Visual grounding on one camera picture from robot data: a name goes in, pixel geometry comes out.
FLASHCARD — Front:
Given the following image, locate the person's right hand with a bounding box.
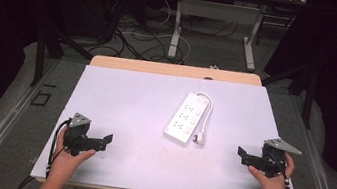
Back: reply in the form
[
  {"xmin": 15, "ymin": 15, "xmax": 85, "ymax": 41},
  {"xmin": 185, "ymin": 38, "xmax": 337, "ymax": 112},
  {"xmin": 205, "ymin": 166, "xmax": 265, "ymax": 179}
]
[{"xmin": 244, "ymin": 146, "xmax": 298, "ymax": 189}]

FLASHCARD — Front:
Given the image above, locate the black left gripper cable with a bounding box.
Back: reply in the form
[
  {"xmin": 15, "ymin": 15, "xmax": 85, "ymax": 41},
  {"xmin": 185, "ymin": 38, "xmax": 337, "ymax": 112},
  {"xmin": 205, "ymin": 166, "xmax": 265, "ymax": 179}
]
[{"xmin": 44, "ymin": 117, "xmax": 73, "ymax": 182}]

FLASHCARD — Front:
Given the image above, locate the black metal stand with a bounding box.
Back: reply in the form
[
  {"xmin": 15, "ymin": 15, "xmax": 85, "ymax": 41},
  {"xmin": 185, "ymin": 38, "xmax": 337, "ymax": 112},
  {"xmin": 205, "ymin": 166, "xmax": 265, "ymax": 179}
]
[
  {"xmin": 256, "ymin": 57, "xmax": 320, "ymax": 130},
  {"xmin": 29, "ymin": 23, "xmax": 98, "ymax": 96}
]

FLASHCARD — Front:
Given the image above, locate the white board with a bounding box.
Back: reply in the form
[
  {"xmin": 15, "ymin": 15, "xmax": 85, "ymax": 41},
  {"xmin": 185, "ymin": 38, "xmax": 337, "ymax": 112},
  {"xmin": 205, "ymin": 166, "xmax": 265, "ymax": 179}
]
[{"xmin": 29, "ymin": 53, "xmax": 316, "ymax": 189}]

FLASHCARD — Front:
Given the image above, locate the bundle of black floor cables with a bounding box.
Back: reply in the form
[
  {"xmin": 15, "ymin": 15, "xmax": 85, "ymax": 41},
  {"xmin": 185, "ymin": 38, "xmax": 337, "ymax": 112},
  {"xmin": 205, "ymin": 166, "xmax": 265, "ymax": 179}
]
[{"xmin": 88, "ymin": 0, "xmax": 243, "ymax": 77}]

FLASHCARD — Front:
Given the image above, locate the white desk with metal legs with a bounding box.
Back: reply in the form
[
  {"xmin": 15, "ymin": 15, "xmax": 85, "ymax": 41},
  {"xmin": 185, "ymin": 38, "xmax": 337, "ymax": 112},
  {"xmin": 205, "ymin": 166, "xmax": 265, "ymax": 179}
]
[{"xmin": 147, "ymin": 0, "xmax": 310, "ymax": 79}]

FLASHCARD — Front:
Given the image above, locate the white power strip cable with plug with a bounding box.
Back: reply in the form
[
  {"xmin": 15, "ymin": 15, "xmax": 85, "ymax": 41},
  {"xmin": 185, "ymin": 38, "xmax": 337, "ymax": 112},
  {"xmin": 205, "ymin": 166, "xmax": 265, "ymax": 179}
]
[{"xmin": 188, "ymin": 91, "xmax": 216, "ymax": 147}]

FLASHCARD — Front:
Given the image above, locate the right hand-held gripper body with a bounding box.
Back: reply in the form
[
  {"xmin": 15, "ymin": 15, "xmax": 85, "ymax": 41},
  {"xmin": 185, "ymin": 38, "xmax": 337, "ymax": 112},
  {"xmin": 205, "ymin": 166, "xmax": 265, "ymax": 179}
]
[{"xmin": 251, "ymin": 134, "xmax": 305, "ymax": 183}]

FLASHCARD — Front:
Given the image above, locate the wooden table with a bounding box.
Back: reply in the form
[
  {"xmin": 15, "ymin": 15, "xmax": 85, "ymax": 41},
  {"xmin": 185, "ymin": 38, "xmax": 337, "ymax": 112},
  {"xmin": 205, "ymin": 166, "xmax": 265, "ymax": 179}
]
[{"xmin": 35, "ymin": 43, "xmax": 294, "ymax": 189}]

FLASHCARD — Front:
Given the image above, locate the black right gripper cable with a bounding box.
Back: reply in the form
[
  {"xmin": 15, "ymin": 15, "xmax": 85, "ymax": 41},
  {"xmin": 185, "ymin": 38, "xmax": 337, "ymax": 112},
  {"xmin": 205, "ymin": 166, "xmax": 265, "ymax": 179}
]
[{"xmin": 266, "ymin": 152, "xmax": 299, "ymax": 189}]

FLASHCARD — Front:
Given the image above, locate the white power strip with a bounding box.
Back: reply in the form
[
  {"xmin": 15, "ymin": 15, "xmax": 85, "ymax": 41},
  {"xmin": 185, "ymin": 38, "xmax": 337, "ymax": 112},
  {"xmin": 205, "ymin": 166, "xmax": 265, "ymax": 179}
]
[{"xmin": 162, "ymin": 89, "xmax": 211, "ymax": 148}]

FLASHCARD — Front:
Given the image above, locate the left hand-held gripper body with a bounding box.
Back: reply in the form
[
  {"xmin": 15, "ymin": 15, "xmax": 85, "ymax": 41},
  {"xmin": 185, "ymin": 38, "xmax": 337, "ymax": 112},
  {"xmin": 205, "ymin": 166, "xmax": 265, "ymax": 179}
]
[{"xmin": 60, "ymin": 110, "xmax": 108, "ymax": 161}]

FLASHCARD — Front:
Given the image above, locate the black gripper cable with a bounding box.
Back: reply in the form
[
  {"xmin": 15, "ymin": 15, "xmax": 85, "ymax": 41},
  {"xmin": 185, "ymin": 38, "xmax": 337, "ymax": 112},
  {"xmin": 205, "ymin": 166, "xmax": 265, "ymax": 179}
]
[
  {"xmin": 44, "ymin": 117, "xmax": 73, "ymax": 182},
  {"xmin": 266, "ymin": 152, "xmax": 299, "ymax": 189}
]

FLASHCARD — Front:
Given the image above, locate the person's left hand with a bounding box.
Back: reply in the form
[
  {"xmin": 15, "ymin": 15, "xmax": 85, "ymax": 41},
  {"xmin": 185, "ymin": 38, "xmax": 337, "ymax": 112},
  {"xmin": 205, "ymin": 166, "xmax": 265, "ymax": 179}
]
[{"xmin": 47, "ymin": 123, "xmax": 100, "ymax": 186}]

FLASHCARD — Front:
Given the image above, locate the white floor cable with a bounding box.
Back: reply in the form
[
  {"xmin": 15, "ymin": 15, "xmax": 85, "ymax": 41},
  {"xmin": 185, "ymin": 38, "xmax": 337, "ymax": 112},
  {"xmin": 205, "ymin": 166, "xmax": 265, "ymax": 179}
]
[{"xmin": 117, "ymin": 0, "xmax": 200, "ymax": 65}]

